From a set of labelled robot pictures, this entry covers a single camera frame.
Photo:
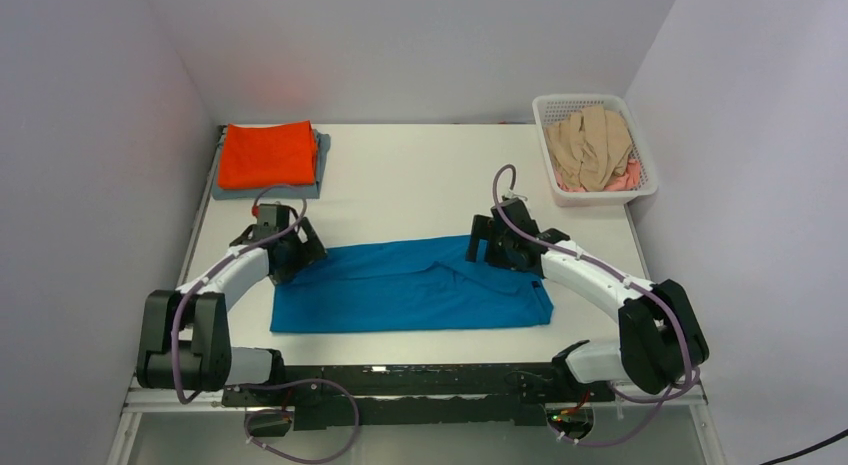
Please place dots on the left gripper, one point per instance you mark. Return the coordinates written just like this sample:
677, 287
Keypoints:
308, 253

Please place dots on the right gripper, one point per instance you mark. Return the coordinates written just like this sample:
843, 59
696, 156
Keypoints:
485, 228

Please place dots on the blue t shirt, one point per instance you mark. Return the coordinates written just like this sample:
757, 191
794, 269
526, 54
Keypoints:
409, 285

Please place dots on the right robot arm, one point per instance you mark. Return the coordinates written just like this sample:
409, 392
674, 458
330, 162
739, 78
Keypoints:
660, 345

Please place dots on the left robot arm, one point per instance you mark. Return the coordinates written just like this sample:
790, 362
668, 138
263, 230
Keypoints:
185, 342

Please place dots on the folded grey t shirt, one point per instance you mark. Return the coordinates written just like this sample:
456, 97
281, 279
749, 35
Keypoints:
309, 192

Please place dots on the folded orange t shirt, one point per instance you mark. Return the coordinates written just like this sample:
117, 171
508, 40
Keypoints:
257, 157

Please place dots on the beige t shirt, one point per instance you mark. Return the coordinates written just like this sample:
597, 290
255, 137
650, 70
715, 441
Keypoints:
589, 146

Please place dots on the white plastic basket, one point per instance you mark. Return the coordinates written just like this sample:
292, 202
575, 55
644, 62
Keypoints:
549, 109

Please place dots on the pink t shirt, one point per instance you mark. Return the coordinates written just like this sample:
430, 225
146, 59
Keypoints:
628, 180

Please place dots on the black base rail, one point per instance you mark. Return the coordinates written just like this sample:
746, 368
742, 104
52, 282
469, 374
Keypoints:
327, 396

